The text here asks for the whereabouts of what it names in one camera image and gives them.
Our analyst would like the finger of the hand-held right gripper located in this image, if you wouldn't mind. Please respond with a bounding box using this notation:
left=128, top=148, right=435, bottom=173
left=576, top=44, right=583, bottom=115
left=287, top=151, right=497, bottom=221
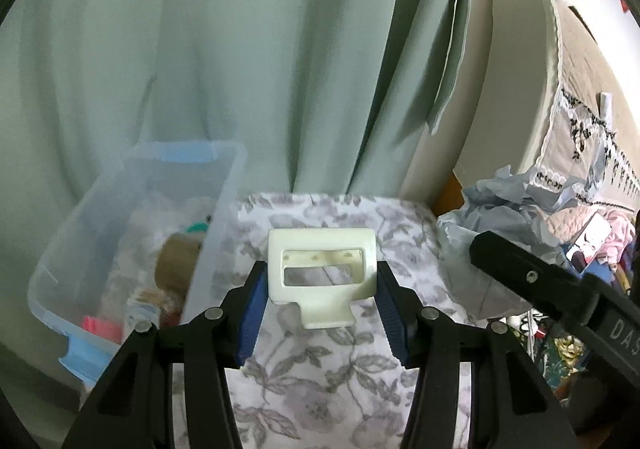
left=469, top=230, right=603, bottom=325

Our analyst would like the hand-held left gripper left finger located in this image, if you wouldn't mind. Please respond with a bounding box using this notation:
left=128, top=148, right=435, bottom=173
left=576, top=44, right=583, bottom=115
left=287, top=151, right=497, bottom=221
left=62, top=260, right=268, bottom=449

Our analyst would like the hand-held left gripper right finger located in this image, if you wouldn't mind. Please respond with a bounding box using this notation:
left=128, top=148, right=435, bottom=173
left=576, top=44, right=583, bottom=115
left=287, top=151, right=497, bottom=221
left=375, top=260, right=581, bottom=449

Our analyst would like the cream white hair claw clip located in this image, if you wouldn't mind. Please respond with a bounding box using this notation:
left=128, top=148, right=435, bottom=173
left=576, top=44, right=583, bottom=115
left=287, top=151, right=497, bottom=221
left=267, top=226, right=378, bottom=330

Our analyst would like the white paper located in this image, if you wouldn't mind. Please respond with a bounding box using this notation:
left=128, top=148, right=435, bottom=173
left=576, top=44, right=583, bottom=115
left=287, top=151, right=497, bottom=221
left=437, top=164, right=608, bottom=322

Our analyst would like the beige packing tape roll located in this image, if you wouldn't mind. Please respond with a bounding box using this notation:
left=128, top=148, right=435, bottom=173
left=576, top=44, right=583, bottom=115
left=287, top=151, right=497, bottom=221
left=154, top=234, right=206, bottom=300

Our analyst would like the translucent plastic storage container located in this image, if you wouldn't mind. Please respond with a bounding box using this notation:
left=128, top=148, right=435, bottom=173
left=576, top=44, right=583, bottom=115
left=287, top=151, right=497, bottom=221
left=27, top=140, right=248, bottom=387

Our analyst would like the dark patterned cloth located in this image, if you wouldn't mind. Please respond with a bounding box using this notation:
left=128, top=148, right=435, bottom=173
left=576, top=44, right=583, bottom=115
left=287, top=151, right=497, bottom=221
left=540, top=324, right=588, bottom=387

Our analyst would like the smartphone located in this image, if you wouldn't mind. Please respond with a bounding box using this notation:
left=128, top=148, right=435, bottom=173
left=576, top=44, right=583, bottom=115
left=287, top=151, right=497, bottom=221
left=570, top=213, right=613, bottom=275

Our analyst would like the grey floral blanket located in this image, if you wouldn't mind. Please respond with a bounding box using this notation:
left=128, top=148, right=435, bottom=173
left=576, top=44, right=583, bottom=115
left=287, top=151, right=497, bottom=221
left=150, top=193, right=481, bottom=449

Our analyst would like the pink cloth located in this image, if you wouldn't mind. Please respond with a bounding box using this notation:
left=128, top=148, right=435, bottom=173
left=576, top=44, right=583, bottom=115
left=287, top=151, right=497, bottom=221
left=607, top=209, right=638, bottom=270

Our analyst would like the small white blue box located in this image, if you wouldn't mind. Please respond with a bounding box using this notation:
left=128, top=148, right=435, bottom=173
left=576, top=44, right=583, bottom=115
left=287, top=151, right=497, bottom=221
left=125, top=299, right=162, bottom=330

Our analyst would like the orange wooden furniture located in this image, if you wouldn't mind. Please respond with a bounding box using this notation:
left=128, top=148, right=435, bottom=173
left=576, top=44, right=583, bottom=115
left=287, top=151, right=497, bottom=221
left=434, top=171, right=468, bottom=217

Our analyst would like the pink plastic hair clip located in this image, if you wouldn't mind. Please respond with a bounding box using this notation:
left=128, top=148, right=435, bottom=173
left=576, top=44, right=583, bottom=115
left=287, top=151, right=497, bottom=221
left=82, top=316, right=123, bottom=345

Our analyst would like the white bed side panel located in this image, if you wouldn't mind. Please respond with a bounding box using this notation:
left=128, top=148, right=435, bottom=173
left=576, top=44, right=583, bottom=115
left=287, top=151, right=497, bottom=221
left=452, top=0, right=563, bottom=210

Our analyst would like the beige quilted bed cover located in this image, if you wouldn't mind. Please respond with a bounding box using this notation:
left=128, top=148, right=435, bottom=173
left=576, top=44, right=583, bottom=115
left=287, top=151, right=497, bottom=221
left=537, top=0, right=640, bottom=230

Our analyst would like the pale green curtain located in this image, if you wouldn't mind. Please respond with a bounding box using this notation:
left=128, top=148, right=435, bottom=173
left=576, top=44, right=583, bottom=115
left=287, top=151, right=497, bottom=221
left=0, top=0, right=478, bottom=210

